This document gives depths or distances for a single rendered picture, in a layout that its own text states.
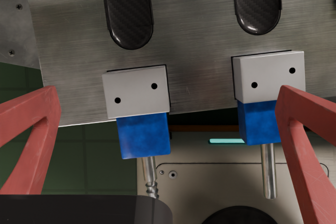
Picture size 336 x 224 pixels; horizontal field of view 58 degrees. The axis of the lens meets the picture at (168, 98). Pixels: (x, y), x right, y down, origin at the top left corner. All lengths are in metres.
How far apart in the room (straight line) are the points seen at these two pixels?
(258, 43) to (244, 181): 0.71
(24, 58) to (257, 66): 0.23
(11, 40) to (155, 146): 0.19
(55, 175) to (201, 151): 0.63
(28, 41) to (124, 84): 0.14
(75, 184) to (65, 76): 1.03
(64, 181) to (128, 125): 1.04
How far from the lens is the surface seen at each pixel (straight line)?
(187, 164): 0.90
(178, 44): 0.26
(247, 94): 0.25
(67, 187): 1.30
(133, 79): 0.24
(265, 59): 0.25
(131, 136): 0.26
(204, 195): 0.94
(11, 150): 1.32
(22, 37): 0.35
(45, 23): 0.28
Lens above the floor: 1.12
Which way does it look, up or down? 81 degrees down
